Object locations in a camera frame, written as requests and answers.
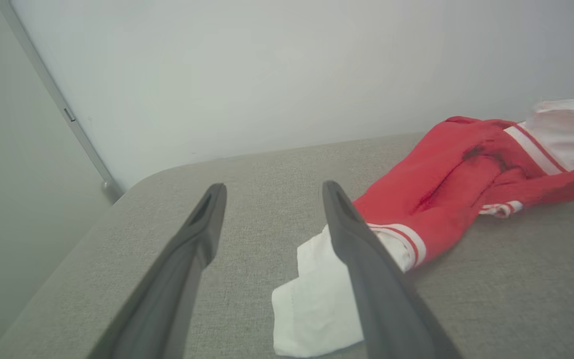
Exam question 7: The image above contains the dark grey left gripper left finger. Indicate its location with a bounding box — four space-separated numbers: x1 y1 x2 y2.
87 182 228 359

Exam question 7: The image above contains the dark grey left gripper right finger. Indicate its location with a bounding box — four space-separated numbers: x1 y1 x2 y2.
321 180 463 359

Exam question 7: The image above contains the red and white shirt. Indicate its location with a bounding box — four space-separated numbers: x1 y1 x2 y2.
272 98 574 358

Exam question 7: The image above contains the grey metal wall strip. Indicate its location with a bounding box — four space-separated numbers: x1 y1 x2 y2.
0 0 125 204

